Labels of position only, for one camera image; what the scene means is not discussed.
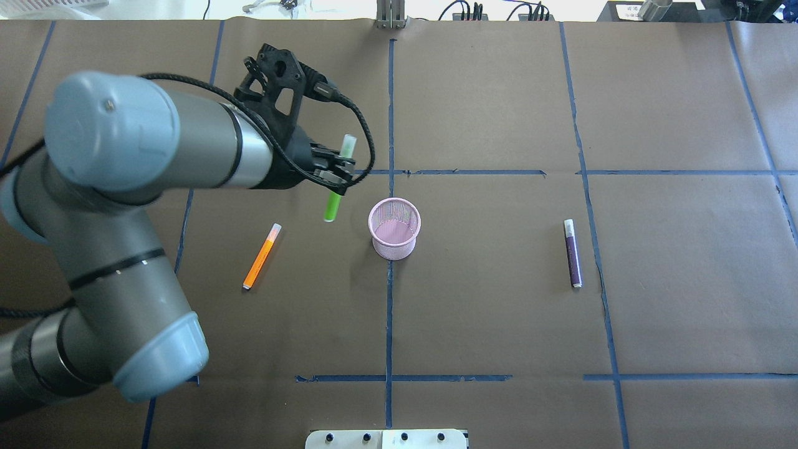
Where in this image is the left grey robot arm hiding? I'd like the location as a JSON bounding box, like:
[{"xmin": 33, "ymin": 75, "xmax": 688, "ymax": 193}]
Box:
[{"xmin": 2, "ymin": 71, "xmax": 375, "ymax": 421}]

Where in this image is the green highlighter pen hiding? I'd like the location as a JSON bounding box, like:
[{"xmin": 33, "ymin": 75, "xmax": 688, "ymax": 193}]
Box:
[{"xmin": 323, "ymin": 135, "xmax": 357, "ymax": 223}]

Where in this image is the purple highlighter pen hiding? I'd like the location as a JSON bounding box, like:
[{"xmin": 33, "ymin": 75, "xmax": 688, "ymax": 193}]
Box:
[{"xmin": 564, "ymin": 219, "xmax": 582, "ymax": 289}]

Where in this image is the pink mesh pen holder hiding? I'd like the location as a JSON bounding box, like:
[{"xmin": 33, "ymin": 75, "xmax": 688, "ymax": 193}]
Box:
[{"xmin": 367, "ymin": 197, "xmax": 421, "ymax": 261}]

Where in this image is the orange highlighter pen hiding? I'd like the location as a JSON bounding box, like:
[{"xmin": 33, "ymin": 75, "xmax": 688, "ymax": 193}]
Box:
[{"xmin": 241, "ymin": 223, "xmax": 282, "ymax": 291}]

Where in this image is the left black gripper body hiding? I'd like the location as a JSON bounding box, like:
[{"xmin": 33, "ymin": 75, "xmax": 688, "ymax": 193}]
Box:
[{"xmin": 261, "ymin": 126, "xmax": 325, "ymax": 190}]

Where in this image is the aluminium frame post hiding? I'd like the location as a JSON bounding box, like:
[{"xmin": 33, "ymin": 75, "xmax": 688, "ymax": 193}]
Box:
[{"xmin": 374, "ymin": 0, "xmax": 407, "ymax": 29}]

